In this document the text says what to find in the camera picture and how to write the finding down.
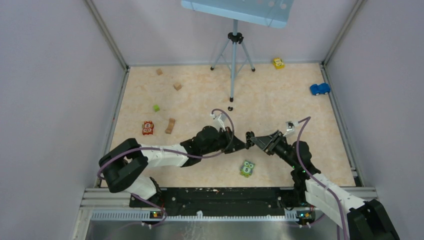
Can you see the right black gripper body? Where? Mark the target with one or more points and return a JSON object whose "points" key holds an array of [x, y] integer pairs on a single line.
{"points": [[281, 148]]}

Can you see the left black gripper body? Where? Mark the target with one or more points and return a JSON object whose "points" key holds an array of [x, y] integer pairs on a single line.
{"points": [[225, 141]]}

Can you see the black earbud charging case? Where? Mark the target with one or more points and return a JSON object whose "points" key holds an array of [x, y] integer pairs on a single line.
{"points": [[248, 137]]}

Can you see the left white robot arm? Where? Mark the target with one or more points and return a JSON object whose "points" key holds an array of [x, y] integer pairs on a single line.
{"points": [[122, 167]]}

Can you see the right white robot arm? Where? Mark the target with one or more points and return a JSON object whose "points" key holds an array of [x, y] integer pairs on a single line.
{"points": [[359, 219]]}

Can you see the green owl number block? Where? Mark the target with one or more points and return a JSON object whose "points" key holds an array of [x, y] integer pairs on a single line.
{"points": [[246, 169]]}

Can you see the wooden arch block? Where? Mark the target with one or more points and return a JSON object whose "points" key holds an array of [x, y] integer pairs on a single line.
{"points": [[170, 127]]}

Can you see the wooden cube block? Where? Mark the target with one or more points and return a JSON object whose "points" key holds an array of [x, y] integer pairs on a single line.
{"points": [[177, 86]]}

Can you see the blue toy car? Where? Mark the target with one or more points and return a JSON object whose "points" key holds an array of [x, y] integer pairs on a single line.
{"points": [[320, 89]]}

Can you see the small green cube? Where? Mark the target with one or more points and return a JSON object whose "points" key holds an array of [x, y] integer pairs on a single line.
{"points": [[156, 108]]}

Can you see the orange red animal block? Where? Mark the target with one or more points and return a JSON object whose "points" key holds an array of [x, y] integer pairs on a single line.
{"points": [[147, 128]]}

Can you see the small wooden cube far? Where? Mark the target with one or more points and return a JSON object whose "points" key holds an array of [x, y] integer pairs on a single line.
{"points": [[159, 71]]}

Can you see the light blue tripod stand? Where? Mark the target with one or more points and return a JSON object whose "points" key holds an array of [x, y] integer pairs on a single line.
{"points": [[236, 39]]}

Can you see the light blue perforated board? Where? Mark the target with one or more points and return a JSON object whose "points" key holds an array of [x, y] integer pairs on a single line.
{"points": [[270, 13]]}

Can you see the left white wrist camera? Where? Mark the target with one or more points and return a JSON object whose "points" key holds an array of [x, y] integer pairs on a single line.
{"points": [[218, 121]]}

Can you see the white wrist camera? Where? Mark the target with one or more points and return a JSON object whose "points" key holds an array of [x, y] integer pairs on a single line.
{"points": [[290, 128], [218, 121]]}

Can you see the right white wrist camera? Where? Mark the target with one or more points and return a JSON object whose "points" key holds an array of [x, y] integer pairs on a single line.
{"points": [[290, 128]]}

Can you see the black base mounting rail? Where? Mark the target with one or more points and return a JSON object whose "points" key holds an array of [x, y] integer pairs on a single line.
{"points": [[231, 201]]}

